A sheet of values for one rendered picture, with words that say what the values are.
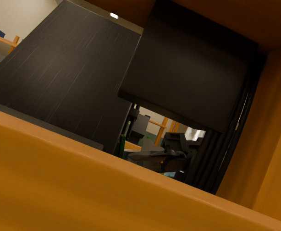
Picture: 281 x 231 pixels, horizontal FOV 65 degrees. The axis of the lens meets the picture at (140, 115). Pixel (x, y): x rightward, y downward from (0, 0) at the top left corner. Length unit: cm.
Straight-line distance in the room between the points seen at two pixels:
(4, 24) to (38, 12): 92
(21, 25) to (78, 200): 696
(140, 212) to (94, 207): 4
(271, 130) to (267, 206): 9
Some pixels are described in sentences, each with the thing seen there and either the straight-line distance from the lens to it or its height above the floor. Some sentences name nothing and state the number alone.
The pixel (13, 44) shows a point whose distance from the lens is 630.
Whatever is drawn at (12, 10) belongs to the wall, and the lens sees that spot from 732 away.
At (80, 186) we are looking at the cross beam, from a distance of 20.
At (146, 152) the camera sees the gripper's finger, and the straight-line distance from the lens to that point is 54.
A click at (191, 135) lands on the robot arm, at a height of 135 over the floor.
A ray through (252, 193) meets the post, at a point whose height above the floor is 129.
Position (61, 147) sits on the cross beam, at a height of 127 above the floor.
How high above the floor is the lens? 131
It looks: 3 degrees up
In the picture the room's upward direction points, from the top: 22 degrees clockwise
